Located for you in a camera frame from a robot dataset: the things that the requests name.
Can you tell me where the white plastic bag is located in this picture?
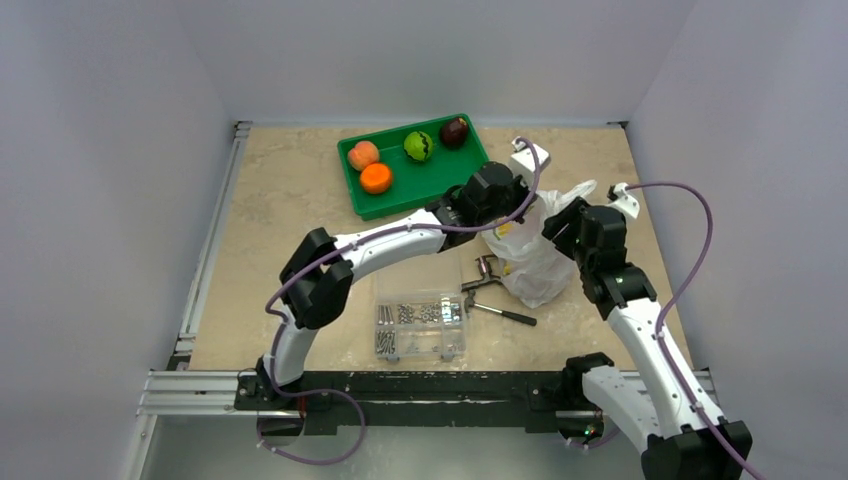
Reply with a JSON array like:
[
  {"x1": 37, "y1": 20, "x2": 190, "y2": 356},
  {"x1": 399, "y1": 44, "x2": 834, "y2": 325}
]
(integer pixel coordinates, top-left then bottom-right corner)
[{"x1": 482, "y1": 180, "x2": 597, "y2": 308}]

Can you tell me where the black base bar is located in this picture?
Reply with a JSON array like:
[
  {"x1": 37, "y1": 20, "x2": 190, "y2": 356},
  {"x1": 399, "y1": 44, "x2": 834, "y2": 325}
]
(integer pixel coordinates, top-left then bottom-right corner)
[{"x1": 234, "y1": 371, "x2": 604, "y2": 440}]

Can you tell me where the green plastic tray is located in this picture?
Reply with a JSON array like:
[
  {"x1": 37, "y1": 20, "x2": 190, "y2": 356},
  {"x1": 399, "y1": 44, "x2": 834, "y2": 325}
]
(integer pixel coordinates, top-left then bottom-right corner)
[{"x1": 337, "y1": 113, "x2": 489, "y2": 221}]

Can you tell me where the fake orange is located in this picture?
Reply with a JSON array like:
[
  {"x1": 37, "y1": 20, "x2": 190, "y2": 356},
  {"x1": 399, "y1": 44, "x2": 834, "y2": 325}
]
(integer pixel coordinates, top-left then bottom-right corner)
[{"x1": 359, "y1": 162, "x2": 393, "y2": 195}]

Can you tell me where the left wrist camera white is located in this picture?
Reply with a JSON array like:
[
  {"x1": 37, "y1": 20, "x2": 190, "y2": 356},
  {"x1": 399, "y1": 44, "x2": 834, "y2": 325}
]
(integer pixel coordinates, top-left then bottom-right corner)
[{"x1": 507, "y1": 137, "x2": 551, "y2": 190}]

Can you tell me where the fake green cracked fruit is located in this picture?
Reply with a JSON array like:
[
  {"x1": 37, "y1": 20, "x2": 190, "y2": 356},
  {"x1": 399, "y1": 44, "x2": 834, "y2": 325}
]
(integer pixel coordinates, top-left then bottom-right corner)
[{"x1": 403, "y1": 131, "x2": 436, "y2": 163}]

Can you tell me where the clear plastic screw box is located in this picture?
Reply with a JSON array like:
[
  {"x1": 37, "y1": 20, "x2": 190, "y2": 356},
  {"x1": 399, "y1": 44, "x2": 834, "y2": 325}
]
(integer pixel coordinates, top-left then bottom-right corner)
[{"x1": 373, "y1": 251, "x2": 467, "y2": 363}]

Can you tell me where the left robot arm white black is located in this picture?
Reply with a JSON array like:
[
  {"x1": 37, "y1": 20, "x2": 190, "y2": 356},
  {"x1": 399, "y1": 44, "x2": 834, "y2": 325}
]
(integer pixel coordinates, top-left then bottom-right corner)
[{"x1": 256, "y1": 162, "x2": 542, "y2": 409}]

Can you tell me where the fake peach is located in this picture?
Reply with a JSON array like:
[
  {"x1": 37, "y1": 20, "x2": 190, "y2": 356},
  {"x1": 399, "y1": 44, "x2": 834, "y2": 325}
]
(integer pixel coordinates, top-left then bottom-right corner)
[{"x1": 347, "y1": 140, "x2": 380, "y2": 172}]

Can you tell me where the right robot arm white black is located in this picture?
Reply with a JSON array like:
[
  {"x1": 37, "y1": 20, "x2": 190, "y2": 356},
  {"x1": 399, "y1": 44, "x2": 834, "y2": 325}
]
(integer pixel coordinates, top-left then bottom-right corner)
[{"x1": 543, "y1": 197, "x2": 753, "y2": 479}]

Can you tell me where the small black-handled hammer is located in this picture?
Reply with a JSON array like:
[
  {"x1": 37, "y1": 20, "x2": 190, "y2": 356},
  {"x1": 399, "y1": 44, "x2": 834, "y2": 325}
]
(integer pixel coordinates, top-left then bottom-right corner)
[{"x1": 464, "y1": 290, "x2": 537, "y2": 327}]

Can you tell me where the fake dark red fruit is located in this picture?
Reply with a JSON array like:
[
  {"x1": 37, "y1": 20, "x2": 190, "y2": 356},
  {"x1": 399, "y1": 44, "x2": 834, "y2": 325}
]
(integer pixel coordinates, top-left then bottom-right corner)
[{"x1": 438, "y1": 116, "x2": 470, "y2": 149}]

